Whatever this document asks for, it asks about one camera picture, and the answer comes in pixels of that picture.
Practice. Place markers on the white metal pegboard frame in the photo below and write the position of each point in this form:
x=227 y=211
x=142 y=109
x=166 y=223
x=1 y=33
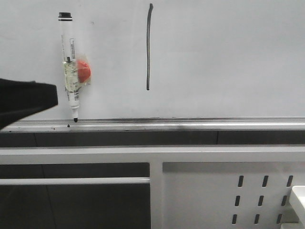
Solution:
x=218 y=187

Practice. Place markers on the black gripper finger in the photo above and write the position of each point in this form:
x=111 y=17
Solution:
x=20 y=99

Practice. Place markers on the large white whiteboard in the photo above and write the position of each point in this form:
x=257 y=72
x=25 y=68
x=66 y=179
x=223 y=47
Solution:
x=164 y=58

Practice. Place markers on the aluminium whiteboard marker tray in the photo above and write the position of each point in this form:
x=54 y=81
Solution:
x=157 y=124

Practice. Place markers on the white plastic bin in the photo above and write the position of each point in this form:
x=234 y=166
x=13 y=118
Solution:
x=297 y=202

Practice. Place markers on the red round magnet taped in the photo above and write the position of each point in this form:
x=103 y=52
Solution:
x=83 y=69

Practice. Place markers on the white whiteboard marker black cap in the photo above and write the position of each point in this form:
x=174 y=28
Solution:
x=69 y=63

